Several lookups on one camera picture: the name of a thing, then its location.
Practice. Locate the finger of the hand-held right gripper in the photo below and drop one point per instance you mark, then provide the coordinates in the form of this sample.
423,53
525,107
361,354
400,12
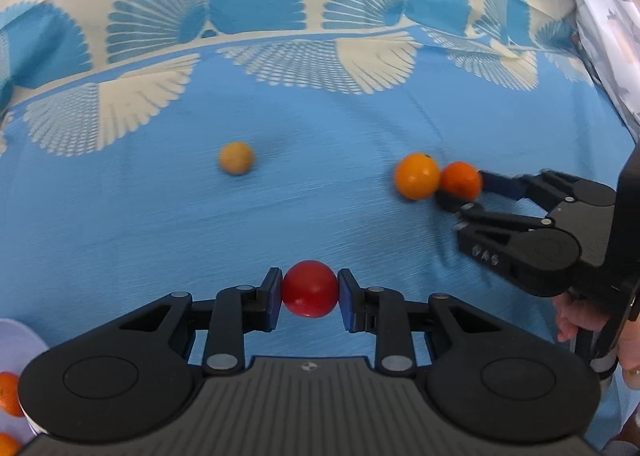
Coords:
492,236
500,184

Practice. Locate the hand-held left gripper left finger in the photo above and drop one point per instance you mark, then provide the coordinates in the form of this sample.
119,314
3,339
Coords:
274,300

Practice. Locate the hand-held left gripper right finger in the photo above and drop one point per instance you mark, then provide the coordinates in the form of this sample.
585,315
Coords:
346,305

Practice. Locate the red cherry tomato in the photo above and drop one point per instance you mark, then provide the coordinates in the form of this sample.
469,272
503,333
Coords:
310,288

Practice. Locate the orange mandarin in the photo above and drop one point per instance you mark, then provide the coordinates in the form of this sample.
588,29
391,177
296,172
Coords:
9,393
7,445
461,180
416,176

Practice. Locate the light blue round plate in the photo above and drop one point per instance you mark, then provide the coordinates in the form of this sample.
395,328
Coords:
20,346

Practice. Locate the person's right hand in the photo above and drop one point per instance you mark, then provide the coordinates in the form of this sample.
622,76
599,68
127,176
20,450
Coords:
570,316

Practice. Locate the blue cream printed sheet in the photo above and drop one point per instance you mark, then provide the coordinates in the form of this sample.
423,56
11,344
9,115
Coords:
150,236

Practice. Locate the small tan round fruit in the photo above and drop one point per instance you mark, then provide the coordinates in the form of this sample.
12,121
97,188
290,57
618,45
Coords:
236,158

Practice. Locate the white printed cloth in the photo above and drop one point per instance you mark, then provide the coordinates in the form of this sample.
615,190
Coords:
600,11

